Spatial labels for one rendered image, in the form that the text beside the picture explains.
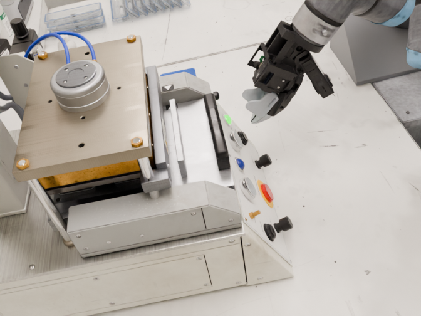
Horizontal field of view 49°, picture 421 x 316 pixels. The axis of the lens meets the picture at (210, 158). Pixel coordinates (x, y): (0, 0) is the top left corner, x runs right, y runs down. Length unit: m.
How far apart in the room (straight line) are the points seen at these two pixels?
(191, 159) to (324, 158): 0.38
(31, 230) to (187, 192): 0.28
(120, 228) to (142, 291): 0.18
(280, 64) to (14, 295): 0.59
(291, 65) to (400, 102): 0.41
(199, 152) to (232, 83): 0.51
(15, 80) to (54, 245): 0.31
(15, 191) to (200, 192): 0.31
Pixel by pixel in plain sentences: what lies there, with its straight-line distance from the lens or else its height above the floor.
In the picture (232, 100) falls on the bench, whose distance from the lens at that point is 1.20.
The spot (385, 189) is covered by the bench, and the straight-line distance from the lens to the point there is 1.01.
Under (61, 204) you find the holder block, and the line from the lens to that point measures 0.74.
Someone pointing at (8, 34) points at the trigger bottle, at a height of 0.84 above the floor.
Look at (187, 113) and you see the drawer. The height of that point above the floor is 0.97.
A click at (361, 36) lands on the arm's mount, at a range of 1.25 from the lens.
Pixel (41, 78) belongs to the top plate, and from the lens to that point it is 0.78.
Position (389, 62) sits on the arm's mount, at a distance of 1.27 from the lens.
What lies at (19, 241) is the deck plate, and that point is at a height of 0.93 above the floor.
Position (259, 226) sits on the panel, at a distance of 0.79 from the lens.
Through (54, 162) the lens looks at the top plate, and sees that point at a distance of 0.63.
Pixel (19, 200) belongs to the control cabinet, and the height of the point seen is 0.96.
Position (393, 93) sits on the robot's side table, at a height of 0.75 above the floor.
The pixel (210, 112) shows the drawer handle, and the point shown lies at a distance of 0.78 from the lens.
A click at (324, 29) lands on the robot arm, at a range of 0.81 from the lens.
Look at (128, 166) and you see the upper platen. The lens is 0.67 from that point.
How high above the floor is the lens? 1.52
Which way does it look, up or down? 47 degrees down
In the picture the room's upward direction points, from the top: 10 degrees counter-clockwise
